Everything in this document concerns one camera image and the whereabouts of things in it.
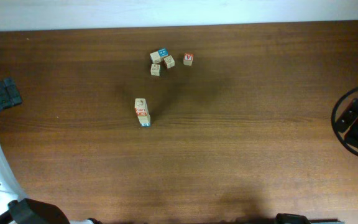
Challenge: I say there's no block with red letter side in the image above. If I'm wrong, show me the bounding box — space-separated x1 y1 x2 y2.
134 98 147 110

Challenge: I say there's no block with red I and fish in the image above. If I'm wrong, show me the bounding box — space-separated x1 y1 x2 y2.
135 108 149 117

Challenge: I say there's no block with butterfly picture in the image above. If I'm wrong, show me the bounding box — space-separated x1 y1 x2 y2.
138 114 150 120

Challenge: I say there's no block with bird picture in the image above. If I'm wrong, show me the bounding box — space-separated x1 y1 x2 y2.
139 119 151 123

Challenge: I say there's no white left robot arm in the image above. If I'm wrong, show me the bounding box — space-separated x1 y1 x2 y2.
0 78 99 224

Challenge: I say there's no small blue block edge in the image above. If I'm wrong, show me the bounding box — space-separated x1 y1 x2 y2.
150 63 161 77

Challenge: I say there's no block with donkey picture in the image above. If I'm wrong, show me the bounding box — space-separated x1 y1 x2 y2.
150 51 161 64

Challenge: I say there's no block with blue letter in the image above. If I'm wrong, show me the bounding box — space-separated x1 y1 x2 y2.
158 48 168 58

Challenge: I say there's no block with red E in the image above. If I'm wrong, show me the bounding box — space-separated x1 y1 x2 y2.
163 55 175 69

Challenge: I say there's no block with red V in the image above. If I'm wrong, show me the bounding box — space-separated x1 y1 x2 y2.
183 53 194 66

